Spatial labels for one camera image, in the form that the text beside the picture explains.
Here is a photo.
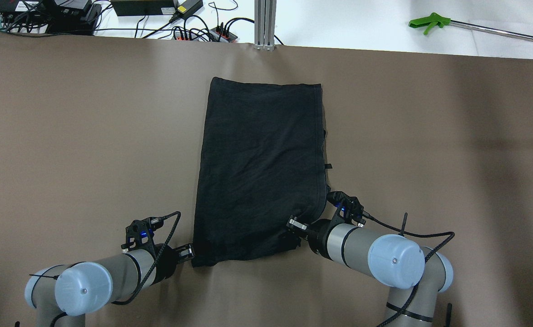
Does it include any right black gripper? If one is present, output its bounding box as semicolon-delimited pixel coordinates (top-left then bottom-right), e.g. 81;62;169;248
286;217;331;259

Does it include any green handled reacher grabber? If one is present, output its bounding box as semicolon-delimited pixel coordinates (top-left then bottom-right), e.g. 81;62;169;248
408;12;533;43

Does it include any black t-shirt with logo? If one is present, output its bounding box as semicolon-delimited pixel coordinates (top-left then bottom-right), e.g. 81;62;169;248
192;77;327;268

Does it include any black power adapter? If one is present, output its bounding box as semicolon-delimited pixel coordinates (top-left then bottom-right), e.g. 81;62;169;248
168;0;203;23

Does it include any red black usb hub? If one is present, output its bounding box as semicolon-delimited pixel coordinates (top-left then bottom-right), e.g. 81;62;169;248
210;25;239;43

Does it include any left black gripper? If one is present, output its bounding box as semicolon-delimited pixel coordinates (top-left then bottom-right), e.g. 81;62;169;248
156;243;196;283

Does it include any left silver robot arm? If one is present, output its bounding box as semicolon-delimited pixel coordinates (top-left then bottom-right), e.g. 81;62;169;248
24;244;195;327

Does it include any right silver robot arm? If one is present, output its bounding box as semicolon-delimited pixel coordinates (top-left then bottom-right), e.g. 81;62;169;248
287;217;454;327

